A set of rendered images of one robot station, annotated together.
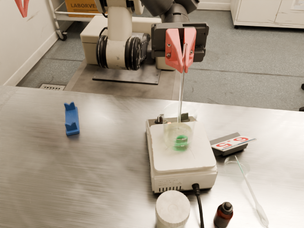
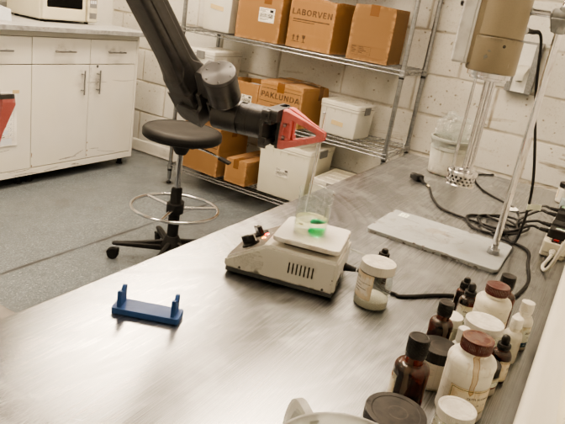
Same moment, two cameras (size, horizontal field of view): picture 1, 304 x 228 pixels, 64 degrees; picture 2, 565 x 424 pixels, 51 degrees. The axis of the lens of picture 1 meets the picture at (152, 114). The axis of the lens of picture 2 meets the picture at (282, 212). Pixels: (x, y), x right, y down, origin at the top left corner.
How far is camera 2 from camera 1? 90 cm
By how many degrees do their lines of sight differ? 64
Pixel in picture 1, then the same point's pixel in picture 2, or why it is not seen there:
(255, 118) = (273, 221)
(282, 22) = not seen: outside the picture
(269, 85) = (65, 273)
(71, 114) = (135, 305)
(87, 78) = not seen: outside the picture
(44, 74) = not seen: outside the picture
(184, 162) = (338, 239)
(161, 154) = (319, 243)
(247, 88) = (38, 293)
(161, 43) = (266, 129)
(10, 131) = (97, 375)
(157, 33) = (278, 115)
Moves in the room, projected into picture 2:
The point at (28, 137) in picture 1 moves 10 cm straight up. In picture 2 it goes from (140, 359) to (146, 290)
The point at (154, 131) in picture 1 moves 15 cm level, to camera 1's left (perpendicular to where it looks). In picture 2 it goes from (286, 236) to (250, 266)
